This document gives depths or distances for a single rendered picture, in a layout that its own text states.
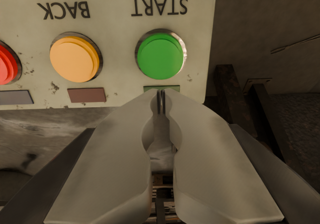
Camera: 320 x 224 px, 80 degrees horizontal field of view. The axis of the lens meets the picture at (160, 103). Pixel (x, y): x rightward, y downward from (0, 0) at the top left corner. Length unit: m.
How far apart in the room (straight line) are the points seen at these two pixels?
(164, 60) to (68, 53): 0.08
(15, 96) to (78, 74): 0.08
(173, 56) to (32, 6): 0.12
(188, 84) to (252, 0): 0.72
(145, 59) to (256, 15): 0.79
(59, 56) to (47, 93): 0.05
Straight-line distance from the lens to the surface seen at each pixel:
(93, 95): 0.20
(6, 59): 0.21
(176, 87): 0.19
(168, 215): 0.52
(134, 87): 0.19
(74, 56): 0.18
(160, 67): 0.17
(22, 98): 0.24
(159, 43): 0.16
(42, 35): 0.20
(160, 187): 2.53
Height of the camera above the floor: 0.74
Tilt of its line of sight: 37 degrees down
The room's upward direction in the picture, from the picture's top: 179 degrees clockwise
